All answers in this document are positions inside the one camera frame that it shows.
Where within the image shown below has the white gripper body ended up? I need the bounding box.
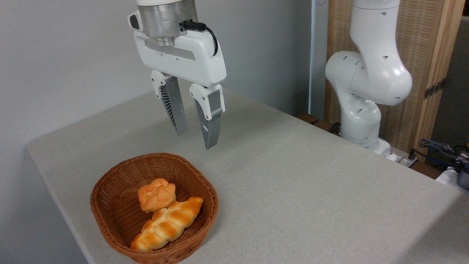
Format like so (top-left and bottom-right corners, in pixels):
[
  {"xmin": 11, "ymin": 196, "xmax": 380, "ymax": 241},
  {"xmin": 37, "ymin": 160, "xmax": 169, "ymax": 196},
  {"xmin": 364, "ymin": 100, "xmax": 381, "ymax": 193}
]
[{"xmin": 128, "ymin": 10, "xmax": 227, "ymax": 88}]

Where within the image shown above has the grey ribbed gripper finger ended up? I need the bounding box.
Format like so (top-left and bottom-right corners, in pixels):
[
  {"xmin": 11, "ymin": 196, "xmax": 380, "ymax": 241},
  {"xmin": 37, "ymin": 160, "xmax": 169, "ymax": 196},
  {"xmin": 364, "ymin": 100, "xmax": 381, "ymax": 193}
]
[
  {"xmin": 151, "ymin": 70, "xmax": 188, "ymax": 135},
  {"xmin": 189, "ymin": 84, "xmax": 225, "ymax": 150}
]

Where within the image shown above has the round knotted bread roll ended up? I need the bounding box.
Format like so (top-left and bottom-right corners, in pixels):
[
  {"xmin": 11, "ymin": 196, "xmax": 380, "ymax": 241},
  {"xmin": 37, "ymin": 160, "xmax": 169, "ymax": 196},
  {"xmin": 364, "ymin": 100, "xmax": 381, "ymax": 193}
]
[{"xmin": 138, "ymin": 178, "xmax": 176, "ymax": 213}]

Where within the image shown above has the brown wicker basket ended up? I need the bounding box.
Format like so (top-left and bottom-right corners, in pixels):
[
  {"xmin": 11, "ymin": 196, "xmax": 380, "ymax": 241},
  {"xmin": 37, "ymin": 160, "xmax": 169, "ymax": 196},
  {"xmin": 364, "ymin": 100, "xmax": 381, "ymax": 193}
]
[{"xmin": 90, "ymin": 153, "xmax": 219, "ymax": 264}]

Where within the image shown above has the long braided bread loaf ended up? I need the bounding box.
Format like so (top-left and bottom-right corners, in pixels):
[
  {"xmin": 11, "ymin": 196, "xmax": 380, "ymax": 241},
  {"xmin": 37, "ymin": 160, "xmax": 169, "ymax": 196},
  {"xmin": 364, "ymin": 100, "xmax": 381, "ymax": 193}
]
[{"xmin": 130, "ymin": 197, "xmax": 204, "ymax": 252}]

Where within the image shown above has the brown wooden bench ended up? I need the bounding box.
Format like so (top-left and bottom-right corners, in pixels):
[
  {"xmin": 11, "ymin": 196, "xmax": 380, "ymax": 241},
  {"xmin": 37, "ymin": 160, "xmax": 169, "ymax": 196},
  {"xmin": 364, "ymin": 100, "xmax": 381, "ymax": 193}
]
[{"xmin": 295, "ymin": 113, "xmax": 342, "ymax": 137}]

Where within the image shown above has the white vertical pole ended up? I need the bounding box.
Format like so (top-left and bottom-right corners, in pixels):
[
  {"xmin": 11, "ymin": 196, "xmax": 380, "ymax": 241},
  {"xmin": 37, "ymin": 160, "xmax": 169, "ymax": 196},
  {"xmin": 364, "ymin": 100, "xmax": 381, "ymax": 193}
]
[{"xmin": 309, "ymin": 0, "xmax": 329, "ymax": 120}]

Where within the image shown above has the black metal hinge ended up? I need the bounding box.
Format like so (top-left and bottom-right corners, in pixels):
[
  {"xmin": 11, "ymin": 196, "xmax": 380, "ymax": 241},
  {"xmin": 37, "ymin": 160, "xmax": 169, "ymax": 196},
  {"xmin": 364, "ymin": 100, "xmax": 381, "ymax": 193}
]
[{"xmin": 424, "ymin": 78, "xmax": 446, "ymax": 99}]

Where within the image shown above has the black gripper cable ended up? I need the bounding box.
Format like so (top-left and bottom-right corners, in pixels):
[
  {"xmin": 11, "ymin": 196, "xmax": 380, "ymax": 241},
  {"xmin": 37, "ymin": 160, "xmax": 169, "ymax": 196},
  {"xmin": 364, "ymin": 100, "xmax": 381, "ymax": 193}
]
[{"xmin": 182, "ymin": 20, "xmax": 219, "ymax": 56}]

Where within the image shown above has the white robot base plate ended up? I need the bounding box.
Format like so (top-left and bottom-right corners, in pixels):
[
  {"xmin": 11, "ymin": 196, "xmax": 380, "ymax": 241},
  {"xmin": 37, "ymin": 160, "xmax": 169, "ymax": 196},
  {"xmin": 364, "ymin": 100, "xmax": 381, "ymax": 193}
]
[{"xmin": 381, "ymin": 146, "xmax": 419, "ymax": 168}]

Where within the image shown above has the black cable bundle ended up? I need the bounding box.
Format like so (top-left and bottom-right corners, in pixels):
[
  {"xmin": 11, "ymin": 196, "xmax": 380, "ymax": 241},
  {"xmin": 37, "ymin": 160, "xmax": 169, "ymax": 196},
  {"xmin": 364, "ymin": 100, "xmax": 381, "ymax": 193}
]
[{"xmin": 409, "ymin": 139, "xmax": 469, "ymax": 173}]

